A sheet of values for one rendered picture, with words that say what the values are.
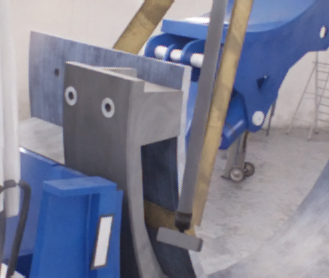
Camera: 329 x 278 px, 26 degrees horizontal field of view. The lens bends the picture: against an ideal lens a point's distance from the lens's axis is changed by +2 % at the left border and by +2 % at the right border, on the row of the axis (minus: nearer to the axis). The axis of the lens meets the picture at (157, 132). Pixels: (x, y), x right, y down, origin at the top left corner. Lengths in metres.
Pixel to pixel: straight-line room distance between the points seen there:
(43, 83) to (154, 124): 0.60
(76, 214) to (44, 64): 0.71
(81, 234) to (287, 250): 1.89
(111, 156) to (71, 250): 0.25
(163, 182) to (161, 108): 0.25
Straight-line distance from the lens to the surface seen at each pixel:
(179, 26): 5.21
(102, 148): 1.73
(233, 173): 11.36
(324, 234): 3.45
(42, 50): 2.19
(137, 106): 1.64
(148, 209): 1.95
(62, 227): 1.59
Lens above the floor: 2.52
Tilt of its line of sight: 10 degrees down
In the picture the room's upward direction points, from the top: 9 degrees clockwise
